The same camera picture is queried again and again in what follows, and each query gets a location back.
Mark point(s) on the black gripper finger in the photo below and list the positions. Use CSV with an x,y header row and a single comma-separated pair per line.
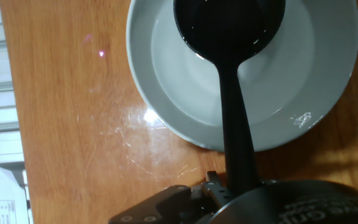
x,y
166,202

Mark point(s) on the black ladle with red tip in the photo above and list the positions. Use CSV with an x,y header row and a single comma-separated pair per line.
x,y
228,31

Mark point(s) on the white ceramic bowl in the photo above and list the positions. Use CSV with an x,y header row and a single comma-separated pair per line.
x,y
291,93

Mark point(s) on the brown wooden board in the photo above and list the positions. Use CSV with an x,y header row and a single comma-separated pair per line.
x,y
73,124

